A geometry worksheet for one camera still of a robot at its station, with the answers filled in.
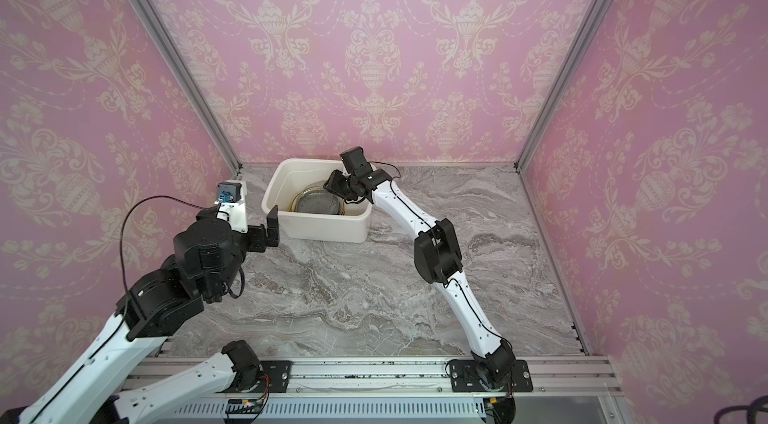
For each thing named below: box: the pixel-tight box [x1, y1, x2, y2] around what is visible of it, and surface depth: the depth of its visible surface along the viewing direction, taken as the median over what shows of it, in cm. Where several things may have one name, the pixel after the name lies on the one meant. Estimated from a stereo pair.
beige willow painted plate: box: [295, 189, 344, 215], surface depth 102 cm
